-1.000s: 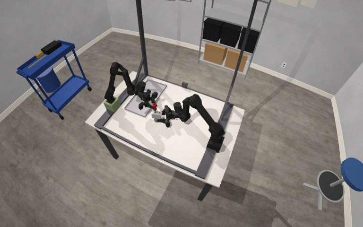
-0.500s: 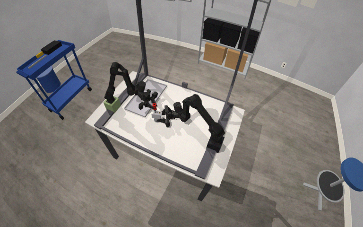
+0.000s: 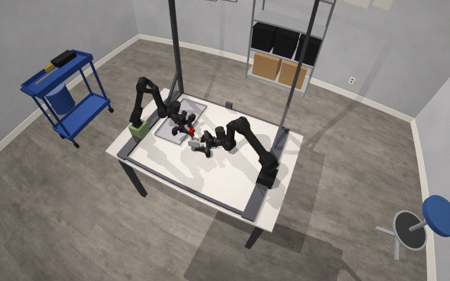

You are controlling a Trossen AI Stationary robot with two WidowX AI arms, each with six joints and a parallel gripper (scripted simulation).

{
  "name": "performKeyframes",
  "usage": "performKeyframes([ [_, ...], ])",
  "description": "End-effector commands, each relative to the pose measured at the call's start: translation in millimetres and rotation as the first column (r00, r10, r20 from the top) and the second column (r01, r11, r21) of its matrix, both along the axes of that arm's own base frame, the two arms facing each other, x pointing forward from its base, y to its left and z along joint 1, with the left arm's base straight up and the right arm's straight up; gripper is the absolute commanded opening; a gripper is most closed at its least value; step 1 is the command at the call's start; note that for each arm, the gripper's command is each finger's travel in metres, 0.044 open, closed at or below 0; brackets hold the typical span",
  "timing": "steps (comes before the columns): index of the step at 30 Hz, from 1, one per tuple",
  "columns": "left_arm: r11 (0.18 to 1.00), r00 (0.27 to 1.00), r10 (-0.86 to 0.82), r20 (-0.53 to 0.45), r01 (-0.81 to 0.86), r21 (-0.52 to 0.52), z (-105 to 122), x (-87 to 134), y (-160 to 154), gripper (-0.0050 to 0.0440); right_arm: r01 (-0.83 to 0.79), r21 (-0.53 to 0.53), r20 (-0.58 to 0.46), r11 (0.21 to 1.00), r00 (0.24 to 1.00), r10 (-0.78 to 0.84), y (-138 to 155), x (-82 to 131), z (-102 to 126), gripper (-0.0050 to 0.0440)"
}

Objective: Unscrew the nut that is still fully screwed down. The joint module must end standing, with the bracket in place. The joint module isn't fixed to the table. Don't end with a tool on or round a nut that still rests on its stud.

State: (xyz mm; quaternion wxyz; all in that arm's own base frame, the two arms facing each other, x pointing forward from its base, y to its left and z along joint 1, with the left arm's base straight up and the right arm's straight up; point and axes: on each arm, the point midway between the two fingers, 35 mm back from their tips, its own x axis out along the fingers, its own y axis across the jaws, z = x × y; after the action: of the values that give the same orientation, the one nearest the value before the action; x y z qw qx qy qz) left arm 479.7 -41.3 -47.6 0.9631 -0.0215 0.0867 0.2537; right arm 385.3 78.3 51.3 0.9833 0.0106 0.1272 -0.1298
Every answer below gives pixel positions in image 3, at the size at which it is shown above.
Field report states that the grey metal bracket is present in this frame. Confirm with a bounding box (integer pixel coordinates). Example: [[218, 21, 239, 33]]
[[187, 137, 201, 148]]

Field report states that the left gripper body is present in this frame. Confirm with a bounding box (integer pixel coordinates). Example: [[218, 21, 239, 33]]
[[204, 130, 218, 157]]

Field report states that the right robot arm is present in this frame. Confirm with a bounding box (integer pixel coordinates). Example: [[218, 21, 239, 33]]
[[129, 77, 187, 129]]

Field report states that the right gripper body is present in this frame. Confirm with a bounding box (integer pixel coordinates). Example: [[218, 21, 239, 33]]
[[172, 114, 196, 136]]

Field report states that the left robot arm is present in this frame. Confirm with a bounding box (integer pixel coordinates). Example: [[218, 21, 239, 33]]
[[204, 116, 279, 180]]

